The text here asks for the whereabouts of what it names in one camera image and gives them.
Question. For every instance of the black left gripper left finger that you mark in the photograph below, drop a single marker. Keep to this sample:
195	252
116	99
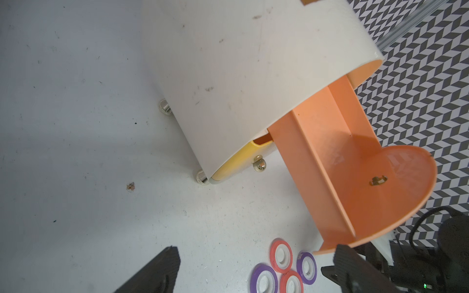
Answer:
157	276

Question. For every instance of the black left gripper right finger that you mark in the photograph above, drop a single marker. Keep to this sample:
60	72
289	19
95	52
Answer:
353	274

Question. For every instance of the purple tape roll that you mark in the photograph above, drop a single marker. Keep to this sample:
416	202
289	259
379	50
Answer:
307	267
263	279

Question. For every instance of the orange top drawer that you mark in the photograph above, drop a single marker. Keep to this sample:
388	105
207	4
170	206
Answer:
355	189

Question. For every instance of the yellow drawer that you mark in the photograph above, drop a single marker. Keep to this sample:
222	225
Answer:
252	154

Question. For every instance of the white round drawer cabinet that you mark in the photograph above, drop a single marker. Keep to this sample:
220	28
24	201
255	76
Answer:
230	69

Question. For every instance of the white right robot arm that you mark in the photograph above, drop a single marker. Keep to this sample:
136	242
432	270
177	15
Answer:
440	269

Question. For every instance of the red tape roll lower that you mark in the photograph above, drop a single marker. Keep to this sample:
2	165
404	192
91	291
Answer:
291	282

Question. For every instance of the red tape roll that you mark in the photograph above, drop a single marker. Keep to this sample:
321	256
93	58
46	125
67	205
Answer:
291	282
280	255

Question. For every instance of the red tape roll upper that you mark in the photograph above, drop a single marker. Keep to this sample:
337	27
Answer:
280	255

